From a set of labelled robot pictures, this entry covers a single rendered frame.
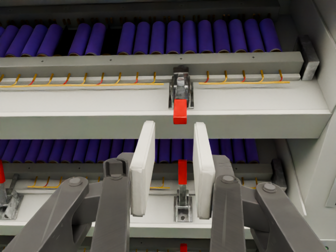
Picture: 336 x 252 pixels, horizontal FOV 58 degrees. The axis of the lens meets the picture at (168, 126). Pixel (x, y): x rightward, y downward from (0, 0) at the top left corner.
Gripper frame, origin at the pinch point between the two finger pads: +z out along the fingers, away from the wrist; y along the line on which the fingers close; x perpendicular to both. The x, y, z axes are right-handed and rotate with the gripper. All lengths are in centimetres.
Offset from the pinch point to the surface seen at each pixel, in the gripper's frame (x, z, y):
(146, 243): -33.2, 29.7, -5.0
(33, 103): -1.5, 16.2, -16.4
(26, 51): 3.8, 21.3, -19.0
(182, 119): -0.1, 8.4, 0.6
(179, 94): 0.8, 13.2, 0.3
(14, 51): 3.6, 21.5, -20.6
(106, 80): 0.9, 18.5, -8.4
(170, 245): -33.1, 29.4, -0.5
